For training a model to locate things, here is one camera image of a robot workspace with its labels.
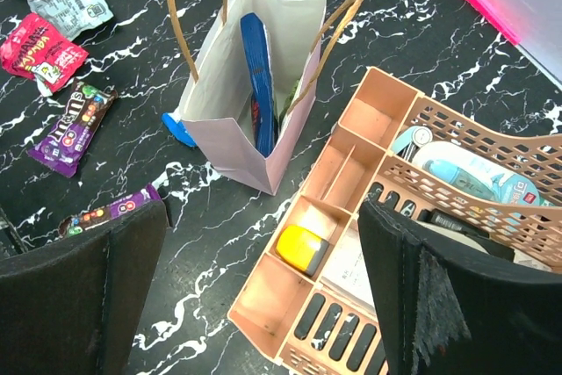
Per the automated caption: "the white instruction leaflet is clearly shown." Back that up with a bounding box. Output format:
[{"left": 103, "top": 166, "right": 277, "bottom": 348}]
[{"left": 321, "top": 227, "right": 376, "bottom": 315}]

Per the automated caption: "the red himalaya snack packet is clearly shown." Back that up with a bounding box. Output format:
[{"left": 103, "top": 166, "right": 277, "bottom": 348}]
[{"left": 1, "top": 12, "right": 88, "bottom": 97}]

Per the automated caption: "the grey snack packet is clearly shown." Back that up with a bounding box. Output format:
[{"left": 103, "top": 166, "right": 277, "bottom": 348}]
[{"left": 27, "top": 0, "right": 113, "bottom": 41}]

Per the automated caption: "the green snack packet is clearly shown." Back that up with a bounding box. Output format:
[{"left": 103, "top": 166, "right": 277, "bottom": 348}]
[{"left": 277, "top": 80, "right": 299, "bottom": 124}]

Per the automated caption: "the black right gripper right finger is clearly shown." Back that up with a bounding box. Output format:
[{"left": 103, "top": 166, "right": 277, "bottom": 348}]
[{"left": 358, "top": 202, "right": 561, "bottom": 374}]

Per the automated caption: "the blue burts chips bag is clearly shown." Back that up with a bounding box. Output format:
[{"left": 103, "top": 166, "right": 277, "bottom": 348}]
[{"left": 240, "top": 12, "right": 277, "bottom": 158}]

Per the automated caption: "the grey stapler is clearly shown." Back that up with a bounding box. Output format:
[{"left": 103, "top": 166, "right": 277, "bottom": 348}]
[{"left": 421, "top": 221, "right": 515, "bottom": 262}]

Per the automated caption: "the pink tape marker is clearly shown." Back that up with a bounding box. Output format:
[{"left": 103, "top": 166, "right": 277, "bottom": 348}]
[{"left": 441, "top": 0, "right": 523, "bottom": 47}]

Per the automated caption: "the lilac paper bag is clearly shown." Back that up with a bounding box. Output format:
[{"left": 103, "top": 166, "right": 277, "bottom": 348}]
[{"left": 162, "top": 0, "right": 363, "bottom": 195}]

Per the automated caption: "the round metal dial gauge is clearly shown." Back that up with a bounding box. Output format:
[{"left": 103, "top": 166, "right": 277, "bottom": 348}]
[{"left": 391, "top": 126, "right": 433, "bottom": 162}]

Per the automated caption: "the white blue blister pack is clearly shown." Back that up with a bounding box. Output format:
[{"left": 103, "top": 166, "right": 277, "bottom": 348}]
[{"left": 412, "top": 141, "right": 552, "bottom": 206}]

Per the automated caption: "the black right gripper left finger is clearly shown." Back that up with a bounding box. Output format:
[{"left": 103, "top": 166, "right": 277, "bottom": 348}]
[{"left": 1, "top": 200, "right": 168, "bottom": 374}]

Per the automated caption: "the purple m&m's bag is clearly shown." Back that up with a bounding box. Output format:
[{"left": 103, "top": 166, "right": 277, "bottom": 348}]
[
  {"left": 27, "top": 82, "right": 119, "bottom": 178},
  {"left": 58, "top": 184, "right": 162, "bottom": 238}
]

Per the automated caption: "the peach plastic desk organizer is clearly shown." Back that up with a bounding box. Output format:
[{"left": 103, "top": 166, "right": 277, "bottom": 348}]
[{"left": 228, "top": 67, "right": 561, "bottom": 374}]

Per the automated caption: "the blue oreo snack pack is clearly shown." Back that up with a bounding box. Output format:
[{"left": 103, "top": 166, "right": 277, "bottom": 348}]
[{"left": 162, "top": 109, "right": 197, "bottom": 148}]

